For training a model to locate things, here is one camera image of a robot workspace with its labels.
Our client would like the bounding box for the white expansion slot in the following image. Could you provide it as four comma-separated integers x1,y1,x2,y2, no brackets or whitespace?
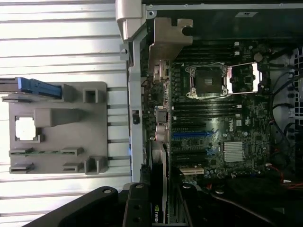
181,168,205,176

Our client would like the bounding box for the silver chipset heat sink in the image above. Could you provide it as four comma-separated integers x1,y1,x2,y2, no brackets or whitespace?
223,141,245,163

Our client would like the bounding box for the blue expansion slot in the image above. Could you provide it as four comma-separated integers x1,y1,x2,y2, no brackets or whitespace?
172,132,207,140

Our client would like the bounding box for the green motherboard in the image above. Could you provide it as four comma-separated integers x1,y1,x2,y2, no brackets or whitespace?
141,40,296,187

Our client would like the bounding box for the grey parts rack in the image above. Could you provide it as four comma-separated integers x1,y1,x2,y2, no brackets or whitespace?
9,81,108,175

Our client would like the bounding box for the green RAM stick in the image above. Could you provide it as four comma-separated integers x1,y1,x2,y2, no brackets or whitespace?
23,150,71,157

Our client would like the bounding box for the open black PC case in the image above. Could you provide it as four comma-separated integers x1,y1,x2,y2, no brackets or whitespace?
115,0,303,227

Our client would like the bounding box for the CPU socket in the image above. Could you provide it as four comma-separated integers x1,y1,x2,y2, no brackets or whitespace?
186,62,229,99

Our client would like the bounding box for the silver CPU chip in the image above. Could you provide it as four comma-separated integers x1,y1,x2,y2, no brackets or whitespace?
15,117,38,140

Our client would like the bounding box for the hard disk in blue caddy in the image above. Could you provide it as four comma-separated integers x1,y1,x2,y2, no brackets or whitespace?
0,77,62,102

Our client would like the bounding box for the perforated metal disk bay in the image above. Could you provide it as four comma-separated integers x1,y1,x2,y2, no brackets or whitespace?
287,47,303,119

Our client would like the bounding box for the black case intrusion switch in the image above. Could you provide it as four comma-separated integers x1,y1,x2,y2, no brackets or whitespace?
132,109,141,125

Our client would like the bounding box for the red data wire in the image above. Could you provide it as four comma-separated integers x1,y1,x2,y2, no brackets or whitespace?
269,120,303,190

